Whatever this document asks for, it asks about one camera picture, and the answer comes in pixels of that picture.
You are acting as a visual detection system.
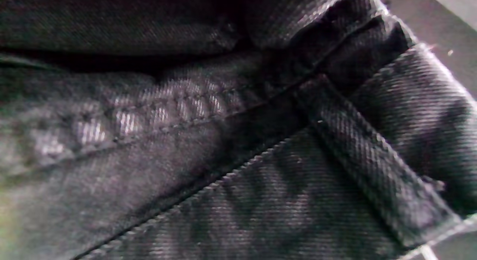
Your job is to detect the black denim trousers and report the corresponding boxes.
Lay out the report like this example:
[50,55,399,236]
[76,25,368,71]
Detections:
[0,0,477,260]

